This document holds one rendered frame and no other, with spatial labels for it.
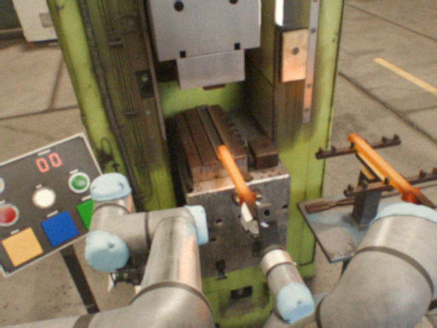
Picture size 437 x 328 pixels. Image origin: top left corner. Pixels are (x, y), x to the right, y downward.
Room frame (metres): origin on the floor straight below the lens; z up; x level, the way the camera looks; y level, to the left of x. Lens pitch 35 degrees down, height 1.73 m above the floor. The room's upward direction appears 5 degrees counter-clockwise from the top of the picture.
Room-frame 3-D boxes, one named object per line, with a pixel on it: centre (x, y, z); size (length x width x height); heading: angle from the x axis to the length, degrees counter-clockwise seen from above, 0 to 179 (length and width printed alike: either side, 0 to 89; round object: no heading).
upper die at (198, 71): (1.28, 0.04, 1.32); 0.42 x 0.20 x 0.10; 11
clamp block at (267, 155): (1.16, -0.16, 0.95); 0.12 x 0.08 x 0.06; 11
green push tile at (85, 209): (0.84, 0.38, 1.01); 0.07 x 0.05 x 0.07; 126
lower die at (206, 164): (1.28, 0.04, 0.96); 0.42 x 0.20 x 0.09; 11
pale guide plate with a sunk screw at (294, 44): (1.26, -0.29, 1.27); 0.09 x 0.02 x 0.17; 101
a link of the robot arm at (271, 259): (0.59, -0.12, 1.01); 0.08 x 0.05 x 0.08; 101
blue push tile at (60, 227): (0.78, 0.46, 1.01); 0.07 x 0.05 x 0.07; 126
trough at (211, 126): (1.28, 0.01, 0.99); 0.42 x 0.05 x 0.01; 11
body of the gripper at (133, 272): (0.60, 0.22, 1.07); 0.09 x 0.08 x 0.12; 177
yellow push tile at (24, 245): (0.72, 0.54, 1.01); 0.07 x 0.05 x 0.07; 126
